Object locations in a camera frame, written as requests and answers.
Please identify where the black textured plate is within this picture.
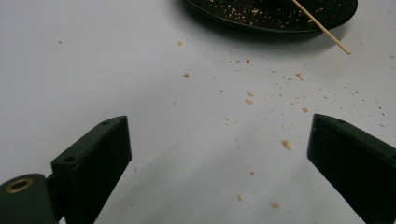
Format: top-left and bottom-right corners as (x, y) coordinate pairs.
(180, 0), (359, 35)

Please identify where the wooden skewer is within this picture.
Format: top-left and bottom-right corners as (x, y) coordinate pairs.
(290, 0), (352, 56)

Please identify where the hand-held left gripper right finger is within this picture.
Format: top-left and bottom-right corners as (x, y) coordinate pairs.
(306, 113), (396, 224)

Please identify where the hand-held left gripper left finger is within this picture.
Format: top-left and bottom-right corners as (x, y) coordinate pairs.
(50, 115), (133, 224)

